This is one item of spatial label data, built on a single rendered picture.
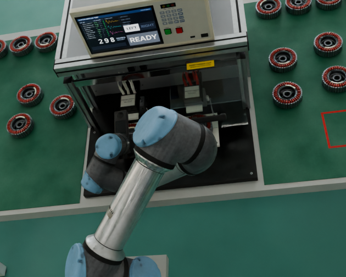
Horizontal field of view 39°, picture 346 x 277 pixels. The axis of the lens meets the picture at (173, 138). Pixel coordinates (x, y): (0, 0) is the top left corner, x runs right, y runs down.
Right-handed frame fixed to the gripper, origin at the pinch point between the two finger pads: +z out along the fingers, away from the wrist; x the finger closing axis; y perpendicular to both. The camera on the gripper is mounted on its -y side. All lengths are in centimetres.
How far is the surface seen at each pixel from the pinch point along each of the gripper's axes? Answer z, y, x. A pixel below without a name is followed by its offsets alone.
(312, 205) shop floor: 71, 45, 70
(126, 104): -1.9, -12.1, -0.2
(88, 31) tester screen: -23.3, -35.8, -4.6
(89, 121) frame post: 9.4, -8.1, -18.9
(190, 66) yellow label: -13.2, -21.0, 26.2
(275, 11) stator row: 39, -46, 61
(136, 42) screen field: -17.1, -31.3, 9.5
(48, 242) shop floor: 66, 51, -69
